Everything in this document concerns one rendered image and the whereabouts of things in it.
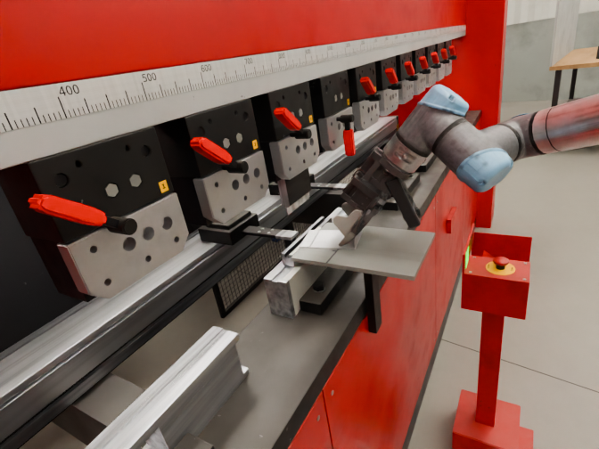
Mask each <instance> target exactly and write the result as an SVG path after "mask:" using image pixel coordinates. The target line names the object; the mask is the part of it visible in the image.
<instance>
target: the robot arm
mask: <svg viewBox="0 0 599 449"><path fill-rule="evenodd" d="M468 109H469V105H468V103H467V102H466V101H465V100H464V99H463V98H462V97H460V96H459V95H458V94H456V93H455V92H453V91H452V90H450V89H449V88H447V87H445V86H443V85H435V86H433V87H432V88H431V89H430V90H429V92H428V93H427V94H426V95H425V96H424V97H423V98H422V99H421V100H420V101H419V102H418V103H417V105H416V107H415V108H414V110H413V111H412V112H411V113H410V115H409V116H408V117H407V119H406V120H405V122H404V123H403V124H402V126H401V127H400V128H399V129H398V131H397V132H396V133H395V134H394V135H393V136H392V138H391V139H390V141H389V142H388V143H387V144H386V146H385V147H384V149H383V150H381V149H380V148H379V147H377V146H376V147H375V149H374V150H373V152H372V153H371V154H370V156H369V157H368V158H367V160H366V161H365V163H364V164H363V165H362V167H360V169H358V170H357V171H356V172H355V173H354V174H353V176H352V177H351V179H350V181H349V182H348V184H347V185H346V186H345V188H344V189H343V193H342V194H341V197H342V198H343V199H344V200H346V201H347V202H344V203H343V204H342V205H341V208H342V210H343V211H344V212H345V213H346V214H347V216H340V215H337V216H335V217H334V219H333V223H334V224H335V225H336V227H337V228H338V229H339V230H340V231H341V233H342V234H343V235H344V238H343V239H342V241H341V242H340V243H339V246H343V245H346V244H348V243H350V242H351V241H352V240H353V239H354V238H355V237H356V236H357V235H358V234H359V233H360V232H361V231H362V230H363V229H364V227H365V226H366V225H367V224H368V223H369V221H370V220H371V219H372V217H373V216H375V215H376V214H377V213H378V212H379V211H380V210H381V208H382V207H383V206H384V204H385V203H386V201H387V200H388V199H390V197H391V194H392V196H393V197H394V199H395V201H396V202H397V204H398V207H399V209H400V211H401V213H402V216H403V218H404V220H405V221H406V223H407V225H408V227H409V228H414V227H416V226H419V225H420V224H421V211H420V209H419V208H418V207H417V206H416V205H415V203H414V200H413V198H412V196H411V194H410V192H409V190H408V189H407V187H406V184H405V182H404V180H406V179H407V178H408V177H409V176H410V175H411V174H412V173H413V172H415V170H416V169H417V168H418V167H419V166H421V164H422V163H423V162H424V161H425V160H426V159H427V157H428V156H429V155H430V154H431V153H433V154H435V156H437V157H438V158H439V159H440V160H441V161H442V162H443V163H444V164H445V165H446V166H447V167H448V168H449V169H450V170H451V171H452V172H453V173H454V174H455V175H456V176H457V178H458V179H459V180H460V181H461V182H463V183H465V184H467V185H468V186H469V187H470V188H471V189H472V190H474V191H475V192H485V191H488V190H489V189H491V188H492V187H493V186H495V185H497V184H498V183H499V182H501V181H502V180H503V179H504V178H505V177H506V176H507V175H508V173H509V172H510V171H511V169H512V168H513V163H514V162H515V161H517V160H519V159H525V158H529V157H535V156H539V155H545V154H549V153H554V152H559V151H568V150H574V149H578V148H584V147H589V146H594V145H599V94H595V95H591V96H588V97H585V98H582V99H578V100H576V101H572V102H566V103H564V104H560V105H557V106H553V107H551V108H547V109H544V110H540V111H536V112H532V113H524V114H520V115H517V116H515V117H513V118H510V119H508V120H506V121H504V122H501V123H498V124H495V125H493V126H491V127H486V128H484V129H481V130H478V129H477V128H476V127H474V126H473V125H472V124H471V123H470V122H468V121H467V120H466V119H465V118H464V116H465V113H466V112H467V110H468ZM387 170H388V171H387ZM351 196H352V197H351Z"/></svg>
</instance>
